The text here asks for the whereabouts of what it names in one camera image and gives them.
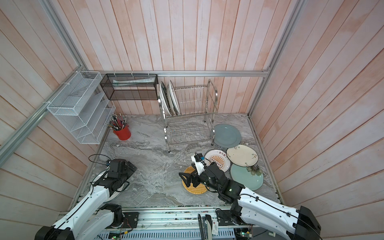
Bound green rim white plate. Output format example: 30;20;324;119
159;81;171;116

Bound white wire wall shelf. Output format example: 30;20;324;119
48;71;116;145

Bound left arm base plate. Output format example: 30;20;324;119
107;212;139;229

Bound steel two-tier dish rack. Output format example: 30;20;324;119
158;80;219;152

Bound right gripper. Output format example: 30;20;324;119
180;162;221;193

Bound light green floral plate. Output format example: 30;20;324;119
230;164;264;191

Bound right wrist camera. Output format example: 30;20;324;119
191;153;205;176

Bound grey-green round plate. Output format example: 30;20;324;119
214;124;242;149

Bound small orange sunburst plate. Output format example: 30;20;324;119
204;149;231;173

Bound large orange sunburst plate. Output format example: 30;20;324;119
168;81;181;115

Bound cream floral plate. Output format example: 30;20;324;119
227;145;259;167

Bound white plate green characters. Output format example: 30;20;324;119
91;170;129;203

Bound black round plate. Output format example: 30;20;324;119
167;84;176;116

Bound black mesh wall basket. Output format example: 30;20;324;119
101;73;158;101

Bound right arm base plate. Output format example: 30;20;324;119
215;209;240;226

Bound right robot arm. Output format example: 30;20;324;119
179;170;321;240

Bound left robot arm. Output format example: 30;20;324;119
35;159;137;240

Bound yellow woven round plate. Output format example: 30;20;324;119
182;166;208;195

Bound red pencil cup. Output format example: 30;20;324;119
113;126;132;141

